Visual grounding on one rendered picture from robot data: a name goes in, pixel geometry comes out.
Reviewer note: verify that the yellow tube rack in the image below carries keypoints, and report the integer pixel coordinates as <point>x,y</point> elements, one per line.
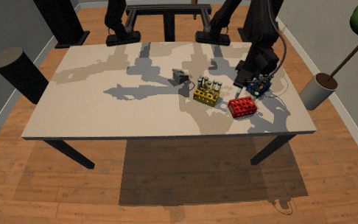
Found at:
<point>199,96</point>

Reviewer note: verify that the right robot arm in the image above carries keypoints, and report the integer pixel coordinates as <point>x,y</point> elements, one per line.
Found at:
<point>111,21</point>

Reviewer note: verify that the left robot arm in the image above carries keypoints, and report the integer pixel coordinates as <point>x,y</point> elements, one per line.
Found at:
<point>264,34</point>

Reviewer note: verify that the blue tube rack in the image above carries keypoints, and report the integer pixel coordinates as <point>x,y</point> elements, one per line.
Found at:
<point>251,89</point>

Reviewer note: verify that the red tube rack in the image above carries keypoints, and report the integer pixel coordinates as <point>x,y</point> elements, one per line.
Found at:
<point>245,107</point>

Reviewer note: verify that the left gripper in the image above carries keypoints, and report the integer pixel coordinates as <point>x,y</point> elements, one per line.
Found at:
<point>249,70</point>

